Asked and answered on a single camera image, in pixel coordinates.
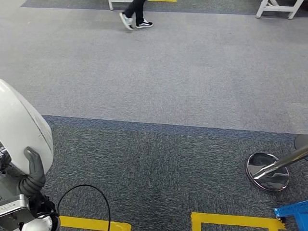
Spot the white table frame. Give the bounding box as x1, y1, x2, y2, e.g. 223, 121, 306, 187
255, 0, 305, 20

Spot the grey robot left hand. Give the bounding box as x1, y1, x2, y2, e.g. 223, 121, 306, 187
0, 146, 47, 203

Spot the black stanchion post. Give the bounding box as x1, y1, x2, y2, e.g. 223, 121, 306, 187
294, 134, 308, 162

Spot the blue metal shelf rack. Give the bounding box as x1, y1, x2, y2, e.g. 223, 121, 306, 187
273, 200, 308, 231

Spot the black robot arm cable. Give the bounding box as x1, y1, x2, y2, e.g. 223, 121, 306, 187
57, 184, 112, 231

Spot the person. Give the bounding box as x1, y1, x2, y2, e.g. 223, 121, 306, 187
119, 0, 154, 31

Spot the white curved car body part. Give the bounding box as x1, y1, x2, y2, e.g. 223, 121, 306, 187
0, 78, 54, 175

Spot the chrome stanchion post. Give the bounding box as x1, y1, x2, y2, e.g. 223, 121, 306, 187
245, 144, 308, 193

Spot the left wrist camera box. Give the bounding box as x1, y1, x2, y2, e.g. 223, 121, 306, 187
0, 194, 36, 231

